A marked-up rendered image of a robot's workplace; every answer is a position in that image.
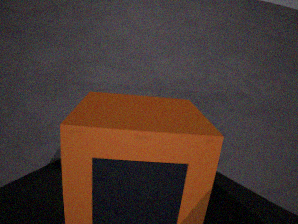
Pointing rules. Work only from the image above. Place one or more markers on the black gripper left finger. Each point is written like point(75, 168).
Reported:
point(34, 199)

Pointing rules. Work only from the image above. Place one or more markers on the orange block with dark square mark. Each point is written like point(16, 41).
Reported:
point(137, 160)

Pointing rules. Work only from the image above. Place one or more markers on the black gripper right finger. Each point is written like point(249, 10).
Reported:
point(231, 203)

